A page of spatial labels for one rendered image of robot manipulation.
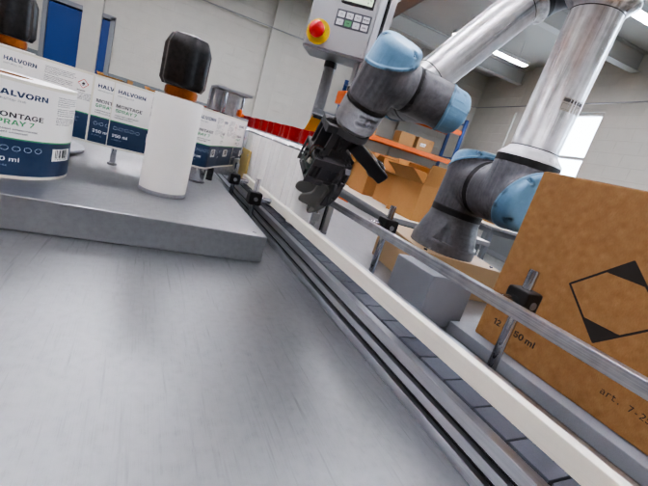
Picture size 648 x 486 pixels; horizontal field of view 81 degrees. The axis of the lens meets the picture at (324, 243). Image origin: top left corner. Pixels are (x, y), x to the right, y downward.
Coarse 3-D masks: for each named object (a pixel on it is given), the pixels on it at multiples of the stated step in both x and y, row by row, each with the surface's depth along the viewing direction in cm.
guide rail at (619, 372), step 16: (336, 208) 77; (368, 224) 66; (400, 240) 58; (416, 256) 54; (432, 256) 52; (448, 272) 48; (480, 288) 44; (496, 304) 42; (512, 304) 40; (528, 320) 38; (544, 320) 37; (544, 336) 37; (560, 336) 35; (576, 352) 34; (592, 352) 33; (608, 368) 32; (624, 368) 31; (624, 384) 31; (640, 384) 30
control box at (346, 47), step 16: (320, 0) 93; (336, 0) 93; (320, 16) 94; (336, 32) 94; (352, 32) 94; (368, 32) 93; (320, 48) 96; (336, 48) 95; (352, 48) 94; (352, 64) 100
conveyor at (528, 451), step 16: (272, 208) 94; (304, 240) 73; (320, 256) 66; (336, 272) 60; (352, 288) 55; (368, 304) 51; (384, 320) 47; (400, 336) 44; (416, 352) 41; (432, 352) 42; (432, 368) 39; (448, 368) 40; (448, 384) 37; (464, 384) 38; (464, 400) 35; (480, 400) 36; (480, 416) 33; (496, 416) 34; (496, 432) 32; (512, 432) 32; (512, 448) 30; (528, 448) 31; (528, 464) 29; (544, 464) 29; (560, 480) 28
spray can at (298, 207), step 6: (300, 168) 80; (300, 174) 79; (294, 192) 80; (300, 192) 79; (294, 198) 80; (294, 204) 80; (300, 204) 80; (306, 204) 80; (294, 210) 80; (300, 210) 80; (306, 210) 80; (300, 216) 80; (306, 216) 81; (288, 222) 81; (306, 222) 82
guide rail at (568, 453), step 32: (384, 288) 48; (416, 320) 42; (448, 352) 37; (480, 384) 33; (512, 416) 30; (544, 416) 29; (544, 448) 28; (576, 448) 26; (576, 480) 26; (608, 480) 24
